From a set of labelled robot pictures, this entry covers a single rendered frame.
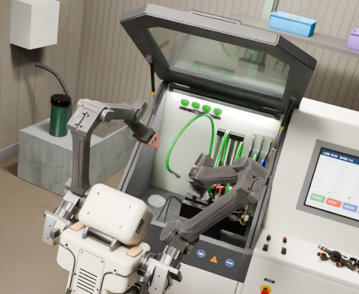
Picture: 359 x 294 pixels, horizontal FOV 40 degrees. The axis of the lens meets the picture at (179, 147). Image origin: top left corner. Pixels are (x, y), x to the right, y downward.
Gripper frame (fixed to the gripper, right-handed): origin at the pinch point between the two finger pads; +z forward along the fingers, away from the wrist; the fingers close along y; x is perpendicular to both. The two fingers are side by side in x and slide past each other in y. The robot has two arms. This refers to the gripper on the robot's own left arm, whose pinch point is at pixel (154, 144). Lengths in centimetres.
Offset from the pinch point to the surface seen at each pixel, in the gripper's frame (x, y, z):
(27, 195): 47, 197, 80
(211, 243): 19, -24, 42
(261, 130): -46, -8, 45
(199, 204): 4.0, -0.9, 44.9
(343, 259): -8, -66, 73
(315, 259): -1, -57, 68
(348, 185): -38, -57, 60
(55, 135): -5, 196, 65
